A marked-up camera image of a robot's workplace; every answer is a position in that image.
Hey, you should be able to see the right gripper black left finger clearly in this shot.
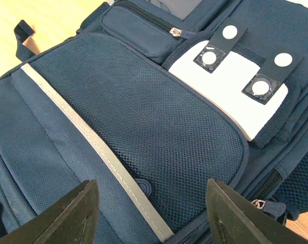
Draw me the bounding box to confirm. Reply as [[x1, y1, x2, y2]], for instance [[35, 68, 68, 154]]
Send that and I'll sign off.
[[0, 179, 99, 243]]

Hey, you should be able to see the navy blue school backpack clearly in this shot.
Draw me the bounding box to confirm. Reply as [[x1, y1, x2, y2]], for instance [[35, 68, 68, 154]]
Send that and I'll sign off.
[[0, 1, 308, 243]]

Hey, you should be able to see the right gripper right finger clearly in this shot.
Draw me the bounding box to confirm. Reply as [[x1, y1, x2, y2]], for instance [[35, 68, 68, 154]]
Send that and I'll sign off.
[[205, 179, 308, 243]]

